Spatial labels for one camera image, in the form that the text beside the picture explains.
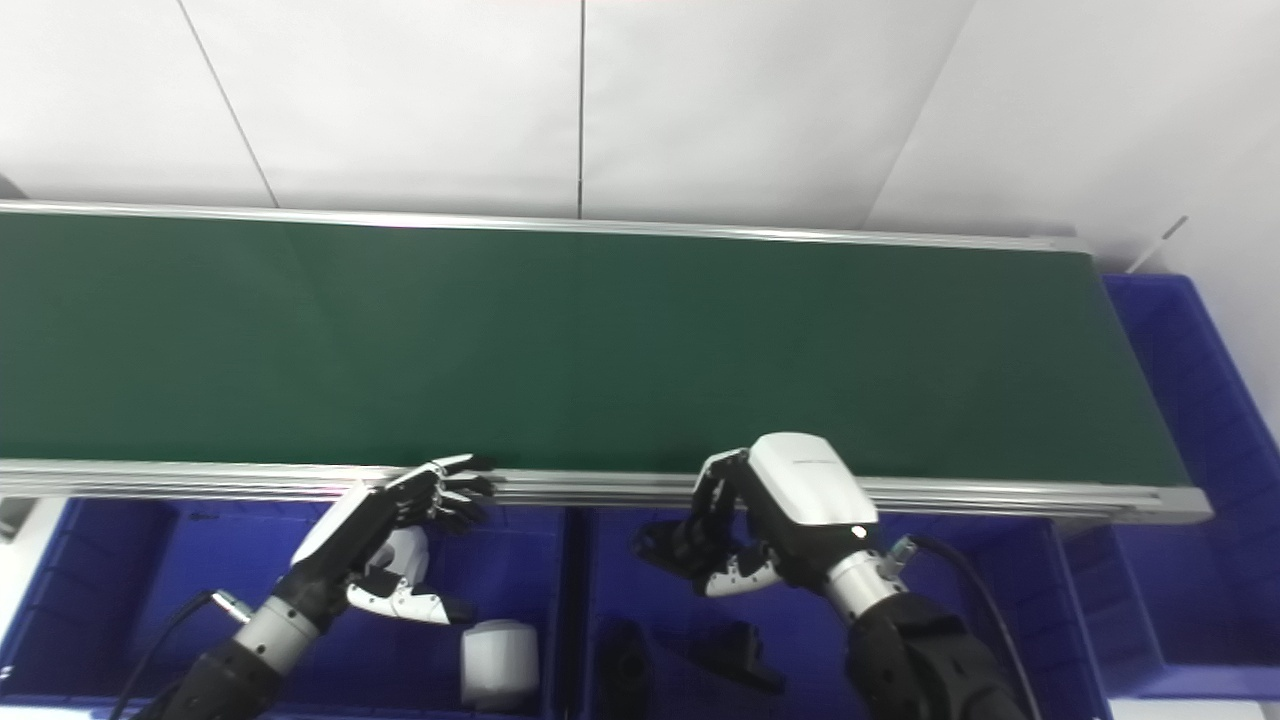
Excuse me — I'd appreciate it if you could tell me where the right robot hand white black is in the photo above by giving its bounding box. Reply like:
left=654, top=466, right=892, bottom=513
left=690, top=432, right=881, bottom=599

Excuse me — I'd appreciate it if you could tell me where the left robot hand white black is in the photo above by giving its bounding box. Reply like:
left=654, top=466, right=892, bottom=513
left=270, top=453, right=498, bottom=631

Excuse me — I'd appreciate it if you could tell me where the blue plastic bin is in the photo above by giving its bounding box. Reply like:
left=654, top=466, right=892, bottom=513
left=0, top=497, right=581, bottom=720
left=1060, top=273, right=1280, bottom=698
left=575, top=508, right=1116, bottom=720

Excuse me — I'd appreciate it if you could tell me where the green conveyor belt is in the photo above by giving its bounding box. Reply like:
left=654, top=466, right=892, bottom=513
left=0, top=212, right=1196, bottom=491
left=0, top=200, right=1216, bottom=526

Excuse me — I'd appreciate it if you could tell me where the white cylinder part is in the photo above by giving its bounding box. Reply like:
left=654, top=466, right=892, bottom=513
left=460, top=620, right=542, bottom=714

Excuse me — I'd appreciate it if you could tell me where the white stand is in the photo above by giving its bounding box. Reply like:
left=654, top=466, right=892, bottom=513
left=0, top=497, right=66, bottom=641

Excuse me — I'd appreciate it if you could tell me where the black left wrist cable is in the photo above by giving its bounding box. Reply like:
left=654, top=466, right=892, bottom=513
left=105, top=590, right=253, bottom=720

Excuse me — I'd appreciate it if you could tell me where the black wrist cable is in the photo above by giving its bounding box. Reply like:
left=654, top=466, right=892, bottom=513
left=105, top=590, right=253, bottom=720
left=880, top=535, right=1046, bottom=720

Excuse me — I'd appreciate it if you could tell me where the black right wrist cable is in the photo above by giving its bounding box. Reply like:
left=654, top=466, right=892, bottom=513
left=880, top=535, right=1046, bottom=720

